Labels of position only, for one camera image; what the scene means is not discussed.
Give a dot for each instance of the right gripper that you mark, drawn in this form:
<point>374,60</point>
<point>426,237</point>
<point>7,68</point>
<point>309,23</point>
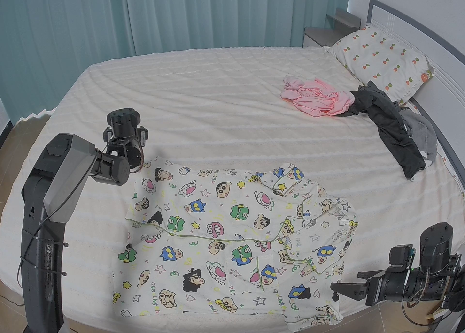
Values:
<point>392,288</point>

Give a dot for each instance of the white printed pyjama top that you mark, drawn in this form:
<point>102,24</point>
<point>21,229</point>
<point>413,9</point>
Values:
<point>218,244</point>

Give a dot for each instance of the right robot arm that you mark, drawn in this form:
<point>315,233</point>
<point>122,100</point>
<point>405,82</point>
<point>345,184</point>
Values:
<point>437,248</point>

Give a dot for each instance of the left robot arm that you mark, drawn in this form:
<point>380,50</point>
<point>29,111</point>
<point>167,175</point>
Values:
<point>61,179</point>

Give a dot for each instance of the bed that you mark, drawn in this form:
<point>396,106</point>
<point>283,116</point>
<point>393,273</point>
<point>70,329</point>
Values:
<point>218,106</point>

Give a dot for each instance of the black garment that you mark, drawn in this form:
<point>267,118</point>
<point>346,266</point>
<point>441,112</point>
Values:
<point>396,132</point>

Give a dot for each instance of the grey garment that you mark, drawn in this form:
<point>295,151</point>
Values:
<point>423,132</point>

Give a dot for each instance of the pink garment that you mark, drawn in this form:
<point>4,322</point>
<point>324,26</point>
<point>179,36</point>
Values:
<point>312,101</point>

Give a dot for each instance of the grey bedside table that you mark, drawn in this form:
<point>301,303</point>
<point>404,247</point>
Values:
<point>323,34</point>

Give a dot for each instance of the blue-green curtain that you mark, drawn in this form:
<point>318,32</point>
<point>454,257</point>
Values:
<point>181,5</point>

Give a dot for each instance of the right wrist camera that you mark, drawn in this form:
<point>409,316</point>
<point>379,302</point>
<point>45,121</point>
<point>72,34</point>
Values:
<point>399,257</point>

